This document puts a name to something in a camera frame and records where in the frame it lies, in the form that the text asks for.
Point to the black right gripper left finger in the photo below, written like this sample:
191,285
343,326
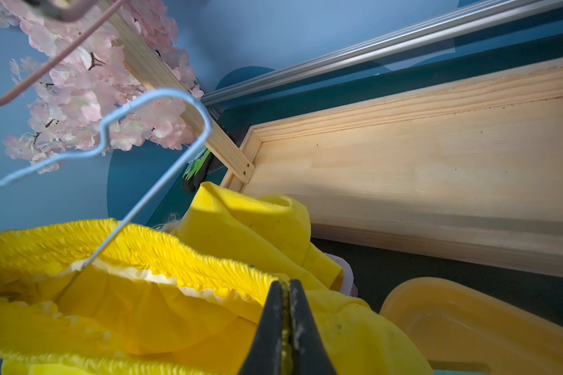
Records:
265,355

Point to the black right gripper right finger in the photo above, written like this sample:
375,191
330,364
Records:
308,352

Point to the yellow shorts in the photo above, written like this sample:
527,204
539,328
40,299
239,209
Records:
185,299

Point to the light blue wire hanger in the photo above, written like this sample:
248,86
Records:
72,190

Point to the pink plastic basket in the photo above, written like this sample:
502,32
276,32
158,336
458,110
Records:
347,285

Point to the yellow plastic tray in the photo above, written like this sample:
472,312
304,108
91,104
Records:
459,329

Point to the green plant decoration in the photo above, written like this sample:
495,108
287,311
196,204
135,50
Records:
196,171

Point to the wooden clothes rack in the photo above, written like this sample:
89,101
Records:
470,170

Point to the pink cherry blossom tree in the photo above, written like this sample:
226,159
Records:
93,80

